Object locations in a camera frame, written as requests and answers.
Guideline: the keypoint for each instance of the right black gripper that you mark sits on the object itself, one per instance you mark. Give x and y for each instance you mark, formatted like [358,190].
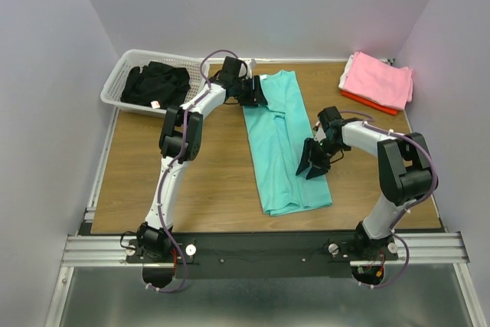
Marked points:
[305,155]

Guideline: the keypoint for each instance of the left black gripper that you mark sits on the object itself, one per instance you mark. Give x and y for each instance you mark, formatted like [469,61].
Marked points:
[252,98]

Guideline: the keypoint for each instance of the teal t shirt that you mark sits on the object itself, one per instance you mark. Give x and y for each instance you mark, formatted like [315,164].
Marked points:
[276,134]

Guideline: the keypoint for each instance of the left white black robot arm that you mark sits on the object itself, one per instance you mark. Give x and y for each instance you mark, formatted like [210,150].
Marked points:
[180,143]

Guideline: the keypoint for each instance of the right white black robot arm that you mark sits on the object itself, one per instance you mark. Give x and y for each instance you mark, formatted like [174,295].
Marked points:
[406,173]

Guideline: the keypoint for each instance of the folded orange t shirt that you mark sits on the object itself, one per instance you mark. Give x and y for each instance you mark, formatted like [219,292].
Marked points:
[371,104]

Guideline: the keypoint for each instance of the black t shirt in basket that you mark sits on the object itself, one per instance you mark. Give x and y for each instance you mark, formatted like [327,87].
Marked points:
[156,82]

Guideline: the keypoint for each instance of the folded pink t shirt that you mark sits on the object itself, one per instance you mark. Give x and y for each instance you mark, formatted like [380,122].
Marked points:
[377,81]

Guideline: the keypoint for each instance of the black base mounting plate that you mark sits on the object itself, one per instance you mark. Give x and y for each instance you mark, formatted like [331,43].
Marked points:
[208,267]

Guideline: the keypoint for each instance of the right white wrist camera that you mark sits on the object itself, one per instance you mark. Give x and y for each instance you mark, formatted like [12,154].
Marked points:
[318,131]

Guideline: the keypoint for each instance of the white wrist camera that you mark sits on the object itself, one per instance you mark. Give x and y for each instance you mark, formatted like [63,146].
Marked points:
[248,66]
[318,131]

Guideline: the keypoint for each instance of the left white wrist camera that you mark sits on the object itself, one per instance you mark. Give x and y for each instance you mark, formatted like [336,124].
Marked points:
[248,66]

